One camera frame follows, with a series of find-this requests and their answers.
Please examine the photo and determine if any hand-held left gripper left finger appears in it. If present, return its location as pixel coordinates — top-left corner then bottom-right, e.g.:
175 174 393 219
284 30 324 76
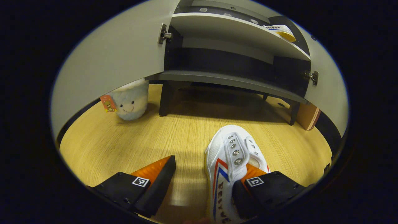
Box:
86 155 177 218

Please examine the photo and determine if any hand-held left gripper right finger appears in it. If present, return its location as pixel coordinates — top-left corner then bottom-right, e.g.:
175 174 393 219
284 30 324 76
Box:
232 163 311 218

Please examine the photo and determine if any white sneaker shoe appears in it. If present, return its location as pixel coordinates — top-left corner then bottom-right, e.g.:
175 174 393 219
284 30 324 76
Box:
204 125 271 224
263 24 297 42

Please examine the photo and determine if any white shoe cabinet door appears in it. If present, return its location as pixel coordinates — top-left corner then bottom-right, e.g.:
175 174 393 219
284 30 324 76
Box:
51 0 181 140
303 33 349 137

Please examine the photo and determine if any white shoe cabinet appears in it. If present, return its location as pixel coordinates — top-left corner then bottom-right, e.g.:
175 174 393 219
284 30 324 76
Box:
146 0 311 126

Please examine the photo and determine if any metal door hinge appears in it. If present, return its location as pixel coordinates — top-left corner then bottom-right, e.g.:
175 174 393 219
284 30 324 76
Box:
158 23 173 44
304 71 319 86

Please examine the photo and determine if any brown cardboard box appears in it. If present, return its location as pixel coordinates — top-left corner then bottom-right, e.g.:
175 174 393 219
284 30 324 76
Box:
295 103 321 131

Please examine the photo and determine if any white plush toy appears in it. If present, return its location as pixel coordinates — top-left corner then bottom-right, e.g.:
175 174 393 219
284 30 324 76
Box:
99 78 150 121

